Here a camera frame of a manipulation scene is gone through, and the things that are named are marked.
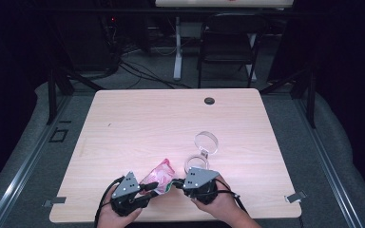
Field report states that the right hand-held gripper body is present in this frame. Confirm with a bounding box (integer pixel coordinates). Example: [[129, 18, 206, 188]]
[[183, 166, 221, 205]]

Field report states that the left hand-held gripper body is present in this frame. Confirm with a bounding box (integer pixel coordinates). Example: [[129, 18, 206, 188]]
[[110, 171, 148, 218]]

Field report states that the red and white snack bag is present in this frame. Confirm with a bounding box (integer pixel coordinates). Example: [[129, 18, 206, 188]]
[[139, 158, 176, 196]]

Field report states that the clear jar with hinged lid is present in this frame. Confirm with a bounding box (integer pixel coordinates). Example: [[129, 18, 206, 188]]
[[183, 130, 220, 176]]

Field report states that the person's right hand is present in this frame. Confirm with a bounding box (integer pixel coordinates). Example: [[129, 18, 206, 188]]
[[191, 175, 245, 221]]

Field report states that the person's left hand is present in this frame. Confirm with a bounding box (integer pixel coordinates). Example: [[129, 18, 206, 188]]
[[98, 189, 144, 228]]

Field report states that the grey metal table clip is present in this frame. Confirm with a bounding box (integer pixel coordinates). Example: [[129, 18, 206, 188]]
[[42, 196, 67, 208], [284, 190, 307, 204]]

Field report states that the black metal stand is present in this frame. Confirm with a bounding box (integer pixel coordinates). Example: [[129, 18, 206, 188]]
[[259, 67, 317, 129], [46, 67, 106, 125]]

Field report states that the white desk leg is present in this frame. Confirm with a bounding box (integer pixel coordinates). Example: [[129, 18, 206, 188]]
[[246, 32, 258, 83], [173, 16, 183, 81]]

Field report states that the black folding chair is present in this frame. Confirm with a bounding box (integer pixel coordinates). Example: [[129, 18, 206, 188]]
[[197, 12, 269, 89]]

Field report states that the dark equipment cabinet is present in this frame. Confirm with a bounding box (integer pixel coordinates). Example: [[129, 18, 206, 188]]
[[56, 12, 122, 72]]

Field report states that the white desk top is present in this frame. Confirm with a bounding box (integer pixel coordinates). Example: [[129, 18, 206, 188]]
[[155, 0, 295, 9]]

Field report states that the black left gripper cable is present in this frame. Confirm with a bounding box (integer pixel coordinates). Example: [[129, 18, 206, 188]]
[[94, 176, 125, 228]]

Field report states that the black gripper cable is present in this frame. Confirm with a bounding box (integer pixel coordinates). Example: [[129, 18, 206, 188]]
[[94, 176, 125, 228], [215, 180, 249, 214]]

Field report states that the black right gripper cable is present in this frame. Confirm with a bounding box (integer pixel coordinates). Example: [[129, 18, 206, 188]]
[[215, 180, 249, 214]]

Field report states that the aluminium floor rail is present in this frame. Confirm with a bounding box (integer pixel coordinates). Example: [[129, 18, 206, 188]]
[[293, 94, 364, 228], [0, 94, 72, 228]]

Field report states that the bundle of black floor cables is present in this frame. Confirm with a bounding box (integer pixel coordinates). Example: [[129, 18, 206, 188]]
[[118, 60, 193, 90]]

